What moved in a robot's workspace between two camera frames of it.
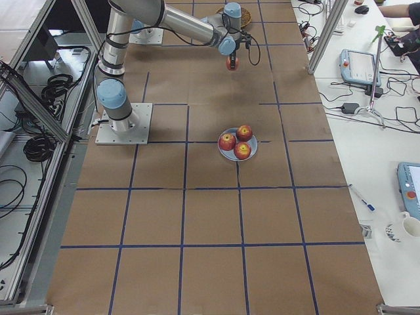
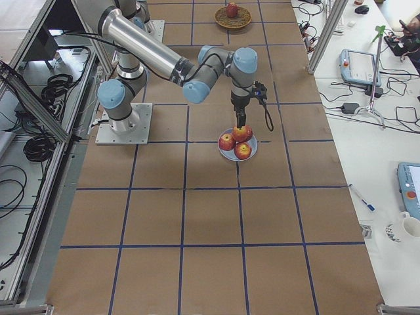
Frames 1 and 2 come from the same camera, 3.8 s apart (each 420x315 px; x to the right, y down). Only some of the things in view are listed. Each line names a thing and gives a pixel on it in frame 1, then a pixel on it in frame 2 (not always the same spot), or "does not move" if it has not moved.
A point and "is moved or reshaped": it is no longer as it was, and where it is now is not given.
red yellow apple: x=228 y=64 is moved or reshaped
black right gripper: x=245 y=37 to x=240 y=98
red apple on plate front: x=242 y=151 does not move
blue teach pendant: x=358 y=67 does not move
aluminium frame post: x=330 y=24 does not move
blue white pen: x=369 y=206 does not move
